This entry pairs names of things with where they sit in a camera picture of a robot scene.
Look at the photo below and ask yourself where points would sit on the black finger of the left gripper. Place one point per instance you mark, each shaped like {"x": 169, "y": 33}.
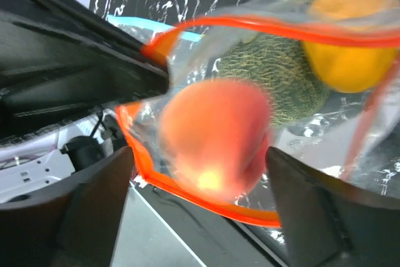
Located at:
{"x": 61, "y": 62}

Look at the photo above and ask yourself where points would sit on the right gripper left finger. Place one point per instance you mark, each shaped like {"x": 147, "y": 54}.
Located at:
{"x": 76, "y": 218}

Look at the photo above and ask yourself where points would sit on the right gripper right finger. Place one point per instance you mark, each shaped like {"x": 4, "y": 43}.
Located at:
{"x": 329, "y": 222}

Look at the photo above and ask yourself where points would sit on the peach fruit toy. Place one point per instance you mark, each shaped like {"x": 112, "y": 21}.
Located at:
{"x": 215, "y": 136}

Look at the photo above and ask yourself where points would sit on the red zip clear bag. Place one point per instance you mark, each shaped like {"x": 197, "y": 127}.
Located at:
{"x": 352, "y": 46}

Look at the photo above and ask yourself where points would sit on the green netted melon toy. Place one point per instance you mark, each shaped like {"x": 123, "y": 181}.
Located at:
{"x": 280, "y": 66}

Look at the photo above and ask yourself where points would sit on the blue zip clear bag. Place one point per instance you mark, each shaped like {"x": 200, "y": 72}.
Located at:
{"x": 150, "y": 27}

